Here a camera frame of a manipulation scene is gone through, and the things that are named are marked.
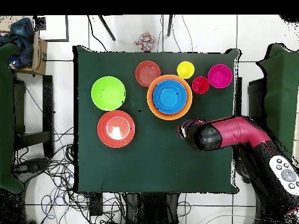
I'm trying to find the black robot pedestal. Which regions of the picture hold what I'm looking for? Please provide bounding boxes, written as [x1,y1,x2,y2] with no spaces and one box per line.
[124,192,180,224]

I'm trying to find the yellow cup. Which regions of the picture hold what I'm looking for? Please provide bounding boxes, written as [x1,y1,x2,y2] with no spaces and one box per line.
[176,61,195,79]

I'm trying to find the wide red bowl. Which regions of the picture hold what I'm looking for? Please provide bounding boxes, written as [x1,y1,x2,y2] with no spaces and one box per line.
[97,110,136,149]

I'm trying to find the pink bowl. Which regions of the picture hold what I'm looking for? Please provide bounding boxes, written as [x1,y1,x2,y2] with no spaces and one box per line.
[207,64,234,89]

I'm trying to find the green cloth covered table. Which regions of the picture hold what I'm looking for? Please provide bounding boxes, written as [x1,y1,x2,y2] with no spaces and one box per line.
[0,43,25,194]
[253,43,299,162]

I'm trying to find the dark green tablecloth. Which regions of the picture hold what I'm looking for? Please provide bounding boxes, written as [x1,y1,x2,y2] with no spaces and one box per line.
[73,45,241,194]

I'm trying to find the large blue bowl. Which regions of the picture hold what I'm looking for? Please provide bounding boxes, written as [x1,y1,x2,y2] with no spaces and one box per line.
[152,79,188,115]

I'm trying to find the cardboard box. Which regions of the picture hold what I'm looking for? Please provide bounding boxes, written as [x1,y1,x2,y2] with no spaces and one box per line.
[11,31,48,76]

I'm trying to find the large orange bowl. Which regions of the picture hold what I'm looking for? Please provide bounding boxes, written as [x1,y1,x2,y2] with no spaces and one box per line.
[146,74,193,121]

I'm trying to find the tangle of cables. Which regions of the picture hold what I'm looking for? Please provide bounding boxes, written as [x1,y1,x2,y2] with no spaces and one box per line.
[12,127,127,224]

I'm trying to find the blue cloth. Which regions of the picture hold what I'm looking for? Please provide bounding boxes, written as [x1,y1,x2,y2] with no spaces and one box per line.
[0,17,35,68]

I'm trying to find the black stool frame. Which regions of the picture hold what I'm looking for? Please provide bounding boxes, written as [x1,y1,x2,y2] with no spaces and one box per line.
[13,75,55,159]

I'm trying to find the black tripod leg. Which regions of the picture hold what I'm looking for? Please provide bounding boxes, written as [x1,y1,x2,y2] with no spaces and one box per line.
[166,15,174,37]
[98,15,117,42]

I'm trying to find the black floor frame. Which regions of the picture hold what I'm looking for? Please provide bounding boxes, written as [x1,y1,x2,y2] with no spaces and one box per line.
[34,15,70,43]

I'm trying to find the small red bowl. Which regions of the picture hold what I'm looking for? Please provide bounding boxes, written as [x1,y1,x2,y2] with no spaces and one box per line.
[134,60,161,88]

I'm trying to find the green bowl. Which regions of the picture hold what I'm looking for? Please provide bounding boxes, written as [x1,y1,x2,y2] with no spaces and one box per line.
[91,76,126,111]

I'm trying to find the red cup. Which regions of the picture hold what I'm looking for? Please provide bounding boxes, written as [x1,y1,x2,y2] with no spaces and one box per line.
[192,76,210,95]

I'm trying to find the colourful patterned box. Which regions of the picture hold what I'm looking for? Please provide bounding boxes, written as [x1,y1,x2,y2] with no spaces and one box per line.
[134,31,156,52]

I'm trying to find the black floor box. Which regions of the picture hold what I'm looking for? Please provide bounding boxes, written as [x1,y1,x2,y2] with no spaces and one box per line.
[89,192,103,216]

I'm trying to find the black caster base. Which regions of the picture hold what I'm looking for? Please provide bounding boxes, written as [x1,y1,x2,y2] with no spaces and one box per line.
[11,157,50,181]

